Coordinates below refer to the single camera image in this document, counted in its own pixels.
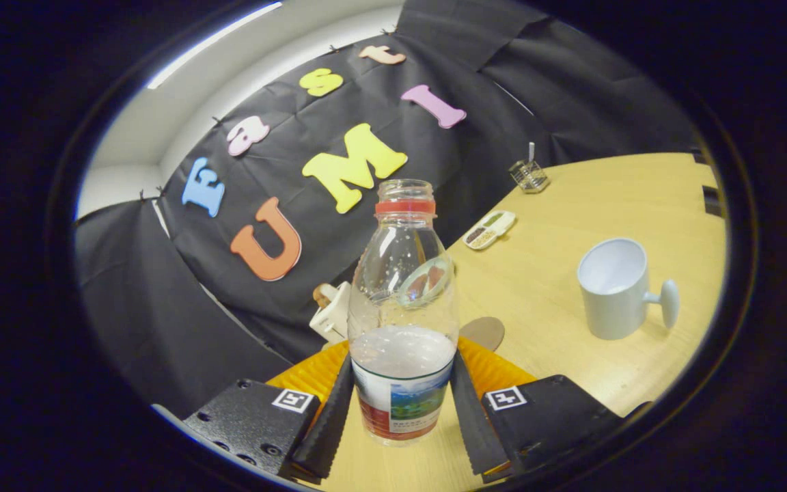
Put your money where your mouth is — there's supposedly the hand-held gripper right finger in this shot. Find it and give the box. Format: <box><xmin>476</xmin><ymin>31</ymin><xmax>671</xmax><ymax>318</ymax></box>
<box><xmin>450</xmin><ymin>336</ymin><xmax>650</xmax><ymax>482</ymax></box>

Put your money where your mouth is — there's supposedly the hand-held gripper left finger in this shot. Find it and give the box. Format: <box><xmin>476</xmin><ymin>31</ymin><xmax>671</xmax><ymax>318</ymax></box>
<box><xmin>182</xmin><ymin>340</ymin><xmax>355</xmax><ymax>482</ymax></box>

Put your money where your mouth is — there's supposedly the clear juice bottle red label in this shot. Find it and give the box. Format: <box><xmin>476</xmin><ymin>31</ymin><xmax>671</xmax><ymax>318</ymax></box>
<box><xmin>347</xmin><ymin>179</ymin><xmax>460</xmax><ymax>446</ymax></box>

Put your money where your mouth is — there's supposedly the round brown coaster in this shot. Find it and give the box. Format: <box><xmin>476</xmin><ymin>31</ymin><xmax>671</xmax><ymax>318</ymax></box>
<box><xmin>460</xmin><ymin>316</ymin><xmax>506</xmax><ymax>353</ymax></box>

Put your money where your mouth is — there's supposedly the white cup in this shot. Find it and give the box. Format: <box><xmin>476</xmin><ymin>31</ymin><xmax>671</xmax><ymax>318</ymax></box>
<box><xmin>577</xmin><ymin>237</ymin><xmax>680</xmax><ymax>341</ymax></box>

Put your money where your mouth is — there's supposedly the white toaster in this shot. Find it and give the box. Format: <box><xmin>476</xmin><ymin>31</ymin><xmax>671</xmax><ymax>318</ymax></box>
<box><xmin>309</xmin><ymin>282</ymin><xmax>353</xmax><ymax>344</ymax></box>

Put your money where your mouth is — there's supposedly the wooden table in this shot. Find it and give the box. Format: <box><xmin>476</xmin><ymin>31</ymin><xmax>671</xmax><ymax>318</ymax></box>
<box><xmin>312</xmin><ymin>152</ymin><xmax>728</xmax><ymax>492</ymax></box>

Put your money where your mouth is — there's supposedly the white divided grain dish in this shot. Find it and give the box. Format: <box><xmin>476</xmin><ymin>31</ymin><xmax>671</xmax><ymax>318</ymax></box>
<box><xmin>462</xmin><ymin>210</ymin><xmax>517</xmax><ymax>251</ymax></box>

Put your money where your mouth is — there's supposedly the long ceiling light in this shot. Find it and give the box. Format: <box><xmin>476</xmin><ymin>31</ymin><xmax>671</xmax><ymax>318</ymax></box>
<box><xmin>146</xmin><ymin>1</ymin><xmax>284</xmax><ymax>90</ymax></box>

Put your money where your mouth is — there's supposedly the wire mesh utensil holder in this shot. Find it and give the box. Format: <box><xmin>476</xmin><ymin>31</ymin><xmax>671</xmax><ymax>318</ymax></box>
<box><xmin>508</xmin><ymin>159</ymin><xmax>551</xmax><ymax>194</ymax></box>

